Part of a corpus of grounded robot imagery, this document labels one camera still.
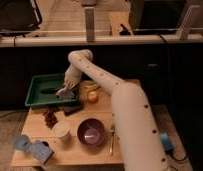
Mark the green plastic tray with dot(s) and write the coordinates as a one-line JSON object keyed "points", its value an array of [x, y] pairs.
{"points": [[36, 98]]}

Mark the white paper cup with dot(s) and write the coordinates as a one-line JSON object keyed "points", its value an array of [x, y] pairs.
{"points": [[61, 130]]}

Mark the silver fork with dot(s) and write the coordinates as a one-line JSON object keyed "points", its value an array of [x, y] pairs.
{"points": [[112, 131]]}

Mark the grey upright post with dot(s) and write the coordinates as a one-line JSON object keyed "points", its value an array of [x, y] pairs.
{"points": [[89, 24]]}

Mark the black monitor left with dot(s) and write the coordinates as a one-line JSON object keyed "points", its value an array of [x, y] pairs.
{"points": [[19, 15]]}

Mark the pale banana peel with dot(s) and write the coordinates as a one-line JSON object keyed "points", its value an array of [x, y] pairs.
{"points": [[91, 86]]}

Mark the purple bowl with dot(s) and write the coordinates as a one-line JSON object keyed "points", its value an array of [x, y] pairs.
{"points": [[91, 132]]}

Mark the black rectangular block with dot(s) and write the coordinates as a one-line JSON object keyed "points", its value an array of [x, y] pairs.
{"points": [[69, 110]]}

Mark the blue device on floor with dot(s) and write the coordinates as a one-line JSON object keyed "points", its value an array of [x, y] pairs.
{"points": [[167, 144]]}

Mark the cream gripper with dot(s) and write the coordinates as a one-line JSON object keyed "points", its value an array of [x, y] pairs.
{"points": [[71, 80]]}

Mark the grey blue towel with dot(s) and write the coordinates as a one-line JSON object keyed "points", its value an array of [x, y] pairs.
{"points": [[65, 93]]}

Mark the yellow round fruit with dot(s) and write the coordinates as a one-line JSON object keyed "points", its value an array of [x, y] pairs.
{"points": [[92, 97]]}

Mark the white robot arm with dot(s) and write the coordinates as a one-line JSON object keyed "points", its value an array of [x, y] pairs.
{"points": [[139, 139]]}

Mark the black monitor right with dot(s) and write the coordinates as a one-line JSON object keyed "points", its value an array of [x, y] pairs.
{"points": [[148, 17]]}

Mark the black monitor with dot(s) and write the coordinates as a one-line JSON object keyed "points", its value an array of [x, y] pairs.
{"points": [[19, 15], [148, 17]]}

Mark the wooden table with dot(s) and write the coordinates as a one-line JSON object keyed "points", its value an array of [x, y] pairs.
{"points": [[73, 152]]}

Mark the blue sponge cloth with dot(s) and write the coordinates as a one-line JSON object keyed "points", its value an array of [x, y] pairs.
{"points": [[41, 151]]}

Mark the light blue small cup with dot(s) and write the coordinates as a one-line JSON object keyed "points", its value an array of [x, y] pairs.
{"points": [[21, 142]]}

